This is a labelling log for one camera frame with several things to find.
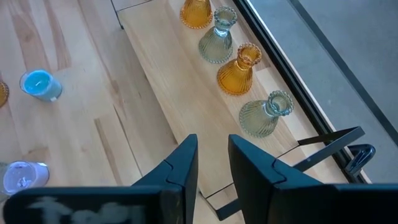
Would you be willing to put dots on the green glass candlestick holder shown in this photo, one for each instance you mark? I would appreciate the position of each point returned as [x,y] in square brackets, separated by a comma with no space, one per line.
[216,43]
[256,119]

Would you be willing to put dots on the purple candle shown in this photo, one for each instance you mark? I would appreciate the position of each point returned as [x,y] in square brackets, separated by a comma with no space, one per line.
[26,175]

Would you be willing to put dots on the wooden shelf with black frame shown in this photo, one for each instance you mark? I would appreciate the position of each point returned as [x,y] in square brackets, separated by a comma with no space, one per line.
[186,93]

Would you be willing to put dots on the amber glass candlestick holder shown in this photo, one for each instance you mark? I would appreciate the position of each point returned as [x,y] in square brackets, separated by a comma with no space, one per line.
[196,14]
[2,93]
[234,76]

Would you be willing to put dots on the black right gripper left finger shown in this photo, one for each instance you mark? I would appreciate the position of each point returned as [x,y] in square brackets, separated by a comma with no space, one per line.
[186,161]

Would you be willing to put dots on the blue candle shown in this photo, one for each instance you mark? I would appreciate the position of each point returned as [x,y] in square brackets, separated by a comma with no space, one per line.
[40,84]

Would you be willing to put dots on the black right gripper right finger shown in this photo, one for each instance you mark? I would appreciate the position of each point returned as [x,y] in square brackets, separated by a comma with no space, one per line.
[252,168]

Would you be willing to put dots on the black aluminium rig frame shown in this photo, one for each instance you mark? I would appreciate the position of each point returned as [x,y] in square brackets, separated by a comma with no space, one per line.
[279,62]

